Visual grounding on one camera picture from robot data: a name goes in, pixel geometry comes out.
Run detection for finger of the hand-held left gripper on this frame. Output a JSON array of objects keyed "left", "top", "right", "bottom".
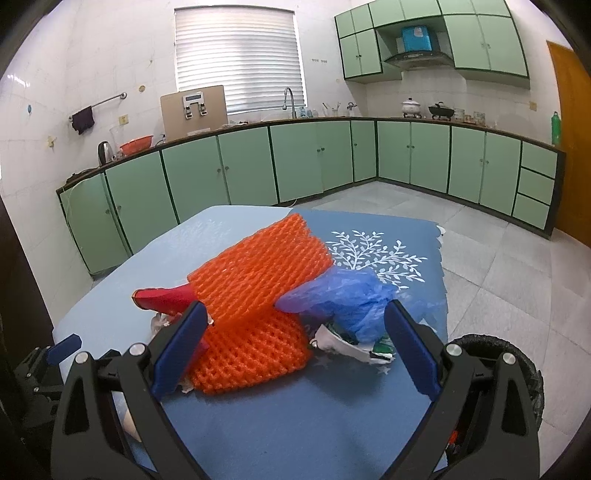
[{"left": 28, "top": 335, "right": 84, "bottom": 370}]

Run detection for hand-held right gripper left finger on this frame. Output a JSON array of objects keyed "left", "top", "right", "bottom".
[{"left": 50, "top": 301, "right": 208, "bottom": 480}]

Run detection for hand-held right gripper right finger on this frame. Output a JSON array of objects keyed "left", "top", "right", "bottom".
[{"left": 383, "top": 299, "right": 541, "bottom": 480}]

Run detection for green snack wrapper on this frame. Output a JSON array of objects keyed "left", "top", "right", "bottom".
[{"left": 367, "top": 335, "right": 397, "bottom": 365}]

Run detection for white paper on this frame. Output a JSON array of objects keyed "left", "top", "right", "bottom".
[{"left": 148, "top": 311, "right": 180, "bottom": 334}]

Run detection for red paper cup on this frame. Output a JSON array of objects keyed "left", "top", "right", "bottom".
[{"left": 132, "top": 285, "right": 208, "bottom": 316}]

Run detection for small orange foam net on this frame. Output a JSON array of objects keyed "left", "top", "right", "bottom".
[{"left": 189, "top": 308, "right": 315, "bottom": 397}]

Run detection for white paper wrapper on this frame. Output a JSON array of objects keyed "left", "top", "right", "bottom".
[{"left": 309, "top": 323, "right": 372, "bottom": 360}]

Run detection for blue plastic bag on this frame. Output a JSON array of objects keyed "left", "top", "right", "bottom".
[{"left": 276, "top": 269, "right": 437, "bottom": 344}]

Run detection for large orange foam net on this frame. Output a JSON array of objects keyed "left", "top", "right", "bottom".
[{"left": 187, "top": 213, "right": 333, "bottom": 324}]

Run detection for black lined bin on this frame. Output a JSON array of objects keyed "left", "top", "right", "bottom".
[{"left": 445, "top": 333, "right": 546, "bottom": 428}]

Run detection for dark brown furniture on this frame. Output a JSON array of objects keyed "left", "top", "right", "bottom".
[{"left": 0, "top": 196, "right": 55, "bottom": 344}]

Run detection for light blue tablecloth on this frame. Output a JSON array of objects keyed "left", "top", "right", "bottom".
[{"left": 53, "top": 205, "right": 296, "bottom": 467}]

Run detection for blue tree print mat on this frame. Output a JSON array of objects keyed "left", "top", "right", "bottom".
[{"left": 161, "top": 210, "right": 451, "bottom": 480}]

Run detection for green base cabinet run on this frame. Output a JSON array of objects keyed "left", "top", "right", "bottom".
[
  {"left": 375, "top": 117, "right": 567, "bottom": 239},
  {"left": 56, "top": 117, "right": 378, "bottom": 278}
]

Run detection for red plastic basin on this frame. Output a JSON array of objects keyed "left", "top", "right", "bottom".
[{"left": 120, "top": 135, "right": 154, "bottom": 156}]

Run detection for dark hanging towel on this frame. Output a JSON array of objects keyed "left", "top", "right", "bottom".
[{"left": 71, "top": 106, "right": 96, "bottom": 136}]

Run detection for brown water purifier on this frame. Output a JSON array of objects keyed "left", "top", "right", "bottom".
[{"left": 161, "top": 85, "right": 228, "bottom": 139}]

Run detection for steel towel bar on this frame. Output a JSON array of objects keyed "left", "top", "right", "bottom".
[{"left": 69, "top": 91, "right": 127, "bottom": 121}]

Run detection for orange wooden door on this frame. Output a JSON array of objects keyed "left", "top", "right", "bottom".
[{"left": 546, "top": 41, "right": 591, "bottom": 245}]

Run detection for range hood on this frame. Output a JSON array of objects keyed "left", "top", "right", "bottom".
[{"left": 382, "top": 50, "right": 455, "bottom": 71}]

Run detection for white window blind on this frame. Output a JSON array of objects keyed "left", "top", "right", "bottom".
[{"left": 174, "top": 7, "right": 308, "bottom": 115}]

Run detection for green wall cabinets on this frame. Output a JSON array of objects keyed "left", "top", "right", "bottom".
[{"left": 335, "top": 0, "right": 531, "bottom": 89}]

